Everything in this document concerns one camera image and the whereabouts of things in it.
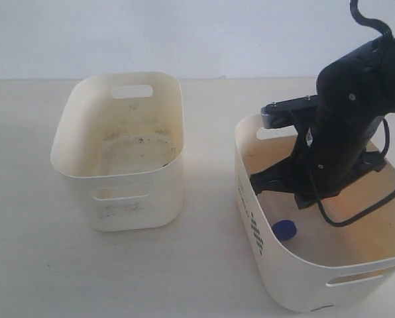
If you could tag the cream plastic bin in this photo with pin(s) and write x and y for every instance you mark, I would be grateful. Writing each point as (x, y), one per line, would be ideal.
(119, 150)
(322, 266)

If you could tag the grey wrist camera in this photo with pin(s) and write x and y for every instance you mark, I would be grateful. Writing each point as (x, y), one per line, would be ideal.
(298, 112)

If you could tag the blue capped tube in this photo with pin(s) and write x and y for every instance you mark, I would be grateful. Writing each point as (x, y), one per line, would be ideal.
(284, 230)

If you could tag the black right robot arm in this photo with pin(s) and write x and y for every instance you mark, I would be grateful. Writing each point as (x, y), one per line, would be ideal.
(357, 88)

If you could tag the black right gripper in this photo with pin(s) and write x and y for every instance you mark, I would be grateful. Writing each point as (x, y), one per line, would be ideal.
(322, 164)

